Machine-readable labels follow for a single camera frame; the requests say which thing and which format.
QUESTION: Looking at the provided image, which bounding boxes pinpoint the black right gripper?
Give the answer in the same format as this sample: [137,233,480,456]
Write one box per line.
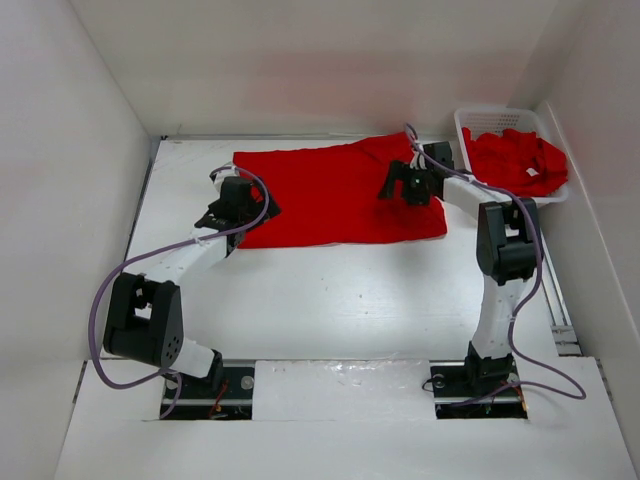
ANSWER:
[376,159,432,206]

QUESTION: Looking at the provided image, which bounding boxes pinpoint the red t-shirt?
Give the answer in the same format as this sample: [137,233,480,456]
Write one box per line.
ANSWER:
[233,133,448,249]

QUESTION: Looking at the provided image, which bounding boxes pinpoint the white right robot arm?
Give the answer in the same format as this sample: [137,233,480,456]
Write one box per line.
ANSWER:
[378,142,542,394]

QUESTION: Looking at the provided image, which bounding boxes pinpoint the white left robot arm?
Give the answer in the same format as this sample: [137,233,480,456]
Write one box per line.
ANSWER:
[103,168,281,397]

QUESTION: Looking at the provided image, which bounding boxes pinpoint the red t-shirts in basket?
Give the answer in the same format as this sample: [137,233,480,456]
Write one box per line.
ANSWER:
[462,127,568,197]

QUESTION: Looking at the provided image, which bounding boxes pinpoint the white plastic basket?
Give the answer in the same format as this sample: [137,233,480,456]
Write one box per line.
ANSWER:
[454,105,569,206]

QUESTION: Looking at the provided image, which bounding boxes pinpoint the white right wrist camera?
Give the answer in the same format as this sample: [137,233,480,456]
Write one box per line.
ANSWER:
[409,151,431,171]

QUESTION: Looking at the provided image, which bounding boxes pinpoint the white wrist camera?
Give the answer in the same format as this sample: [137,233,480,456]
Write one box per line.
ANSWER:
[409,151,431,171]
[209,165,238,191]

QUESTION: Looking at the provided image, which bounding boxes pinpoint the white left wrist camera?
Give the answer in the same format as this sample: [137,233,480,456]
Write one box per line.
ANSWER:
[209,165,238,191]

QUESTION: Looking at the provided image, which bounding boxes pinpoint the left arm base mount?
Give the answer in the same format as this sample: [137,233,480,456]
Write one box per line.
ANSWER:
[160,360,256,421]

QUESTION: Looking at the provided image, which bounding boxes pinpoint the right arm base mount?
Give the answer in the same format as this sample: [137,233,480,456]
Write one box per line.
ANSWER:
[422,360,528,420]

